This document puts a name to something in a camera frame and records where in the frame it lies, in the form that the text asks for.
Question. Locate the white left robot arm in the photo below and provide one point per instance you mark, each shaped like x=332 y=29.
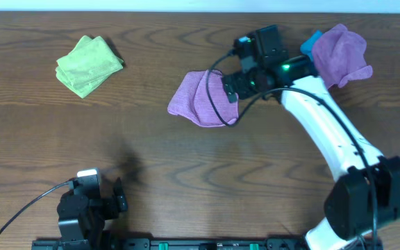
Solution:
x=83 y=212

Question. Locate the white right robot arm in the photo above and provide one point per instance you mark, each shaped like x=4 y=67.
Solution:
x=366 y=194

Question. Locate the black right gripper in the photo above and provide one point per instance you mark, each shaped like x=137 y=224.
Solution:
x=230 y=87

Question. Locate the crumpled purple cloth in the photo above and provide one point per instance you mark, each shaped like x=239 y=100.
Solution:
x=339 y=57

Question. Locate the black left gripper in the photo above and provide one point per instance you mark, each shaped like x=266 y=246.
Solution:
x=117 y=201

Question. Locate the blue cloth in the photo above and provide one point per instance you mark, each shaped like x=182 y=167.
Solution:
x=307 y=47

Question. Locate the purple cloth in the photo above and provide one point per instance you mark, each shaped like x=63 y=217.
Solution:
x=339 y=57
x=191 y=100

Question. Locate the folded green cloth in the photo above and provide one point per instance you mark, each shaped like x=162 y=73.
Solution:
x=87 y=65

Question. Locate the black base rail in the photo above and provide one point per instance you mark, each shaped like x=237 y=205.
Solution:
x=275 y=243

